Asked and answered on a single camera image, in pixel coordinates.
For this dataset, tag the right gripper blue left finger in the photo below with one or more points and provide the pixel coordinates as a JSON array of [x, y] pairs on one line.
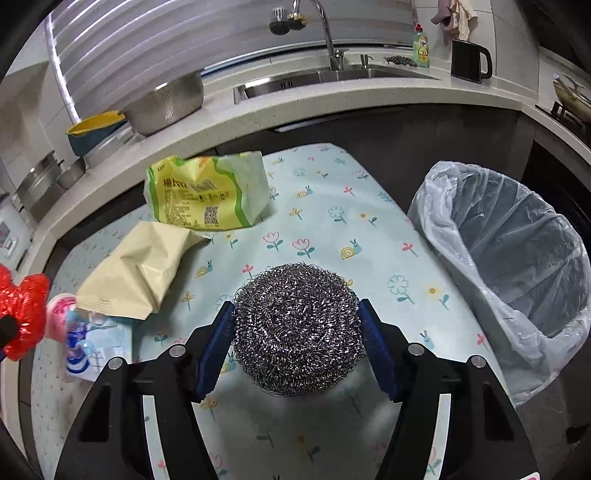
[[213, 357]]

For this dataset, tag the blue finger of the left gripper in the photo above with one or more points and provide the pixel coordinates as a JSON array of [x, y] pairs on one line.
[[9, 330]]

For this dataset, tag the stainless steel sink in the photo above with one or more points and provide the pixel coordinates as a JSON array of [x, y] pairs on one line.
[[277, 83]]

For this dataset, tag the steel wool scrubber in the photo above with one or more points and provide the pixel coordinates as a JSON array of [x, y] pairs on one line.
[[297, 329]]

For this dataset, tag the yellow green snack bag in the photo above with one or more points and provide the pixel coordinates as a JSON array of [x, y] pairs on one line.
[[208, 193]]

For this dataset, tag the green dish soap bottle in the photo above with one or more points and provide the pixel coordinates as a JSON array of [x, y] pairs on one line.
[[421, 49]]

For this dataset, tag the red plastic bag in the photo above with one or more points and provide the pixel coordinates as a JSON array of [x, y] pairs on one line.
[[26, 302]]

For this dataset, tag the beige paper pouch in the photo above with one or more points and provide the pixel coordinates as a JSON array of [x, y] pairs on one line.
[[132, 281]]

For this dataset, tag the large steel colander bowl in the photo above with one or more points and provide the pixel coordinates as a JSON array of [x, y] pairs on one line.
[[166, 104]]

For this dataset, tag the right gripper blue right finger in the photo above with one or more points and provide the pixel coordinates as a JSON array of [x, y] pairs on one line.
[[378, 350]]

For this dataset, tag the black gas stove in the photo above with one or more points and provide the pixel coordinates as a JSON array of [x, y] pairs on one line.
[[570, 121]]

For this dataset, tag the pink white paper cup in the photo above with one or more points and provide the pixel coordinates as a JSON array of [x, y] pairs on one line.
[[56, 312]]

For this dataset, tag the floral light blue tablecloth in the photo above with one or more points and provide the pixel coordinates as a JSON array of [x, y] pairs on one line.
[[325, 209]]

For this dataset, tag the hanging purple beige cloths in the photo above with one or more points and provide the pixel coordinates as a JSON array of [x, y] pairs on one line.
[[456, 19]]

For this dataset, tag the grey striped window blind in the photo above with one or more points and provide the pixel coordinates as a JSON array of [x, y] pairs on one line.
[[106, 54]]

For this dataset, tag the stacked steel steamer pots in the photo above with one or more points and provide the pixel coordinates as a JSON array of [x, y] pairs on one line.
[[39, 190]]

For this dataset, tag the white rice cooker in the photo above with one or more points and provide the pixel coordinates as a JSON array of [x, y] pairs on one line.
[[15, 236]]

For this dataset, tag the small steel bowl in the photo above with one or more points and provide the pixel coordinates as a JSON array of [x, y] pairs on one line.
[[72, 174]]

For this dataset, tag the dark sink scrubber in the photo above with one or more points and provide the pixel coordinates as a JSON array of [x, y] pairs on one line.
[[400, 60]]

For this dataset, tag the black electric kettle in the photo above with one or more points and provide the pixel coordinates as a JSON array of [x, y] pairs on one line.
[[471, 62]]

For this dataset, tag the blue white wet-wipe packet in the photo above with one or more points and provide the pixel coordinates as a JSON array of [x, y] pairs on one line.
[[92, 340]]

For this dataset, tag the trash bin with plastic liner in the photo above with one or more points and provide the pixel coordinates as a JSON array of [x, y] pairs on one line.
[[521, 267]]

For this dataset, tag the wok with glass lid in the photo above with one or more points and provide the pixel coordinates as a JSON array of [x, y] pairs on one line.
[[571, 96]]

